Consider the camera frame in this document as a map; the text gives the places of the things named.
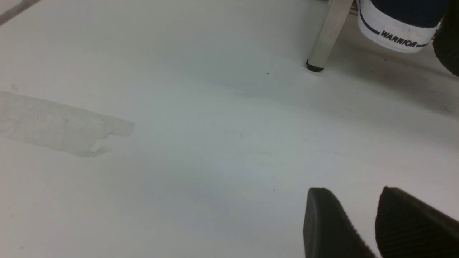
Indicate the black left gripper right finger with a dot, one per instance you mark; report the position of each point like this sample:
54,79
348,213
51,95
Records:
406,227

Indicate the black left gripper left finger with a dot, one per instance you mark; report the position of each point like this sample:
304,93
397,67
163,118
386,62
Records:
328,231

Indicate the stainless steel shoe rack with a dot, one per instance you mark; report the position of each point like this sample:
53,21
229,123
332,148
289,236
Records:
330,28

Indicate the black knit sneaker left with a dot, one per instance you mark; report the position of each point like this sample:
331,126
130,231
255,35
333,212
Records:
446,40

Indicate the navy slip-on shoe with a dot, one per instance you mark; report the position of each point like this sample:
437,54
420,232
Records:
405,26

